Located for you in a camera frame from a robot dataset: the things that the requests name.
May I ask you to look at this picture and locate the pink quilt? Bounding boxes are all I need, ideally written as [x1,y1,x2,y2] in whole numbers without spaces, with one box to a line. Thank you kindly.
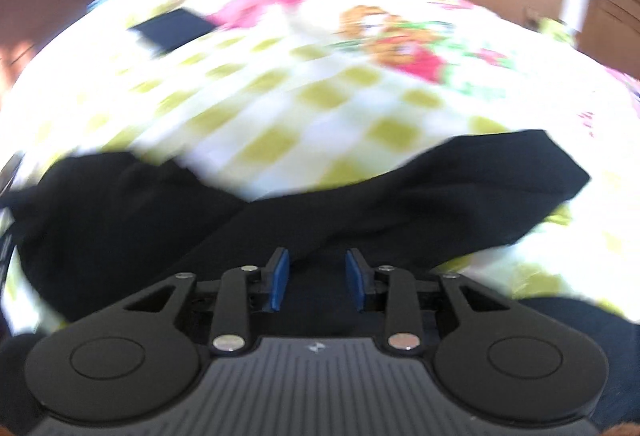
[206,0,363,32]

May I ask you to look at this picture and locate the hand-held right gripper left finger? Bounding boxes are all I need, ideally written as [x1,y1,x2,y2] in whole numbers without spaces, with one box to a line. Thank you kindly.
[122,247,292,358]

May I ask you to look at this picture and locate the yellow checked cartoon bed cover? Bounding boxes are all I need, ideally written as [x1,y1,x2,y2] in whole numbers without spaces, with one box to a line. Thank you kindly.
[0,0,640,334]

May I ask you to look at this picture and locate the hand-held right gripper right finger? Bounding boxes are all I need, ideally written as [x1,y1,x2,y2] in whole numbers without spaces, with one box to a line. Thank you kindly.
[345,248,507,358]

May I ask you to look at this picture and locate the black pants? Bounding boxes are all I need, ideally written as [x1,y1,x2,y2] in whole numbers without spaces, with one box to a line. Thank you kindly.
[10,130,594,338]

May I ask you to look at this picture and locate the dark blue folded cloth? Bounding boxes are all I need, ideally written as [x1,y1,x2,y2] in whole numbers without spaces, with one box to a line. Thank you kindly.
[127,8,214,55]

